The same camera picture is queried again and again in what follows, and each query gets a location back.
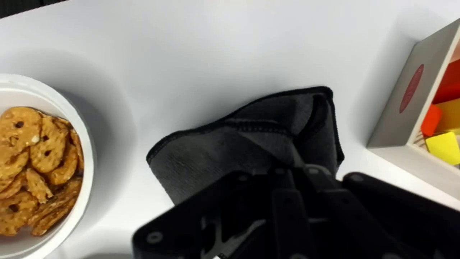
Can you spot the orange wooden block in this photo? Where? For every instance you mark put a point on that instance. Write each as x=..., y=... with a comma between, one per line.
x=431, y=122

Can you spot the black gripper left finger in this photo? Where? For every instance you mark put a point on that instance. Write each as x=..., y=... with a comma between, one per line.
x=230, y=221

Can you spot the red wooden block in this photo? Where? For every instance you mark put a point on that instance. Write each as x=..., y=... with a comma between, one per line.
x=450, y=84

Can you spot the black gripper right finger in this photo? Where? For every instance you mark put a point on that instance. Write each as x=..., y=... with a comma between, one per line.
x=382, y=221

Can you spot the white ceramic bowl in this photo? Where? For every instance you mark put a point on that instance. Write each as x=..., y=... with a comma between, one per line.
x=29, y=94

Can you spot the dark grey towel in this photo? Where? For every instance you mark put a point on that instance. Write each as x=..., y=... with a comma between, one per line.
x=230, y=149

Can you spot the brown pretzel crisps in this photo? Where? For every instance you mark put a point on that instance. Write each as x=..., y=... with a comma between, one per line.
x=43, y=153

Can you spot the wooden block tray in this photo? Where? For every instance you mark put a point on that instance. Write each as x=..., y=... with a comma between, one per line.
x=397, y=116

